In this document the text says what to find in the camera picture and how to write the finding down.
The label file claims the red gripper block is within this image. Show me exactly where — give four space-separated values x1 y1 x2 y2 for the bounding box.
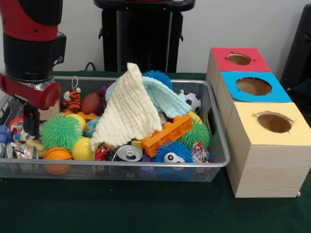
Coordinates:
0 73 62 140

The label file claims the orange toy brick with studs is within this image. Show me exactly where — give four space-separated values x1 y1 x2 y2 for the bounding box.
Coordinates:
78 112 99 122

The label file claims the cream yellow knitted cloth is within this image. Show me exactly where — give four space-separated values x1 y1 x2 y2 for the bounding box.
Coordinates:
89 62 163 152

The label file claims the shallow clear mesh bin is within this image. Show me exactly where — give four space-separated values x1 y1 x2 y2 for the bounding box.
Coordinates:
0 75 231 183

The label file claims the wooden box with three holes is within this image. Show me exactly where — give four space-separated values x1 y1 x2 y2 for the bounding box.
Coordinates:
206 47 311 198

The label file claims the light green spiky ball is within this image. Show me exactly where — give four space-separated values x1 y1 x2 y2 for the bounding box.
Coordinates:
39 114 84 151

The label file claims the small orange basketball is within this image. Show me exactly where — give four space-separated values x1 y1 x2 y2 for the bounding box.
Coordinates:
43 147 73 175

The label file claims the striped orange tiger toy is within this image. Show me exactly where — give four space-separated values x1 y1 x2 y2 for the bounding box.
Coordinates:
62 87 82 114

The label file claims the yellow smiley ball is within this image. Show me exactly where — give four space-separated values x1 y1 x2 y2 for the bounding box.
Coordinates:
71 137 94 161

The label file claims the small brown football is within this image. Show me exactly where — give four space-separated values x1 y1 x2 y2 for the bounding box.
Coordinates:
80 93 104 115

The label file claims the black drink can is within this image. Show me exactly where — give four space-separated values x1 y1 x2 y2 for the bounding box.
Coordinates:
116 145 144 162

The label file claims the plain blue spiky ball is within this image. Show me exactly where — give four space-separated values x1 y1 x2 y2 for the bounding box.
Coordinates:
143 70 173 91

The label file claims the pale blue waffle cloth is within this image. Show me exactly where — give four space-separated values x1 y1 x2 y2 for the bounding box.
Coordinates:
104 76 192 118

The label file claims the long orange toy brick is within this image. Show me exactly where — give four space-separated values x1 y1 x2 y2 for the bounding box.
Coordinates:
141 115 194 157

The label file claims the dark green table cloth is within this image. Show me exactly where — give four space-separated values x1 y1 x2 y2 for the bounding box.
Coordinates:
0 70 311 233

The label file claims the blue spiky ball with eyes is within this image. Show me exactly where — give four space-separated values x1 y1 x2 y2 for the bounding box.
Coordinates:
153 141 194 180

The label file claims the small soccer ball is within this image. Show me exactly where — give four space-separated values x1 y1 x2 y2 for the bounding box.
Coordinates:
185 93 202 114

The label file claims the large green spiky ball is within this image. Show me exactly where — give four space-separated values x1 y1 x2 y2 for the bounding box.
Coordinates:
177 118 211 149

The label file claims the black upright panel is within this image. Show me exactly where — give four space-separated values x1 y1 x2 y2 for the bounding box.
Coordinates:
282 4 311 90

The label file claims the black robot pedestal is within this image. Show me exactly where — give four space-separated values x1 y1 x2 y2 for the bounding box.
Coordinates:
94 0 196 73

